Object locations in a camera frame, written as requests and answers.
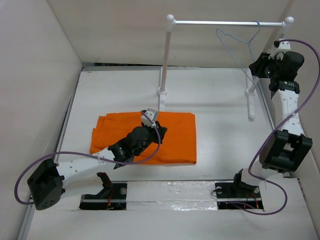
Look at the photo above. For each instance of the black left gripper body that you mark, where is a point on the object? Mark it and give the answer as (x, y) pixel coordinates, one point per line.
(152, 136)

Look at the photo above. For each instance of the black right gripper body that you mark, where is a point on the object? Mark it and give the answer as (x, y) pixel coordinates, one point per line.
(268, 68)

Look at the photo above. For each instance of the orange trousers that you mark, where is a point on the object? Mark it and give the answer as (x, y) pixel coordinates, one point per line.
(179, 143)

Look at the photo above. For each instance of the blue wire hanger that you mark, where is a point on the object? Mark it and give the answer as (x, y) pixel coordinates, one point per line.
(237, 48)

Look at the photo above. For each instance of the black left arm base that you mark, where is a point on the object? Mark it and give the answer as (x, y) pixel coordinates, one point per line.
(112, 197)

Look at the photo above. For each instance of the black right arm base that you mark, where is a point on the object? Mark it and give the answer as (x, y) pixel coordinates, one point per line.
(235, 194)

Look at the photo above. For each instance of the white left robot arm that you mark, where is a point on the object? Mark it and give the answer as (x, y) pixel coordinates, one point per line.
(49, 182)

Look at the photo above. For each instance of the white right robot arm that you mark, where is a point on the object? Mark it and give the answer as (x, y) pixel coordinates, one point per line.
(288, 145)

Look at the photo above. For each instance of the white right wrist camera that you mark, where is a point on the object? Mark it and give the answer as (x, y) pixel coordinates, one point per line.
(280, 47)

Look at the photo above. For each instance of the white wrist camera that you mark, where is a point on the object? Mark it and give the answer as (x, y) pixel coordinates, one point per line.
(280, 47)
(149, 117)

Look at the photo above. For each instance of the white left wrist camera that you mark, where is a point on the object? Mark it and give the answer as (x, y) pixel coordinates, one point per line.
(149, 117)

